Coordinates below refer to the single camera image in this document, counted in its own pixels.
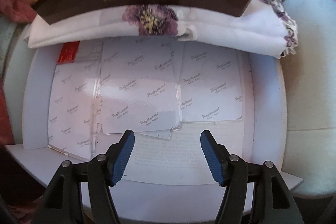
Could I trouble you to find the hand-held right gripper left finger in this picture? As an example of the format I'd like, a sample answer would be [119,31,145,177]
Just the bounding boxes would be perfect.
[33,130,135,224]

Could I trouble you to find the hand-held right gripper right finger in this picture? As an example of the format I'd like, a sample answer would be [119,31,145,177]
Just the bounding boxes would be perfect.
[201,130,298,224]

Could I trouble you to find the white printed paper sheet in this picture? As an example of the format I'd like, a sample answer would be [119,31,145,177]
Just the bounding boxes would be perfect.
[126,122,245,183]

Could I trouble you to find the cotton swab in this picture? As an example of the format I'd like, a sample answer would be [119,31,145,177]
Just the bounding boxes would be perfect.
[47,145,69,157]

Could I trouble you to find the glossy photo paper sheets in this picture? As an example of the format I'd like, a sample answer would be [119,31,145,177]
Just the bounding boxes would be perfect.
[47,36,244,161]

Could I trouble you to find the red booklet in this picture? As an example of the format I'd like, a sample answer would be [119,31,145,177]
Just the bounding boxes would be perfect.
[57,41,80,65]

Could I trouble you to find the white floral embroidered cloth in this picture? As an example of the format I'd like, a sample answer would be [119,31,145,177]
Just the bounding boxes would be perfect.
[28,0,300,59]

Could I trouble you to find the red blanket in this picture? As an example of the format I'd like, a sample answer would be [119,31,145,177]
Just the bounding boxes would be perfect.
[0,0,62,146]

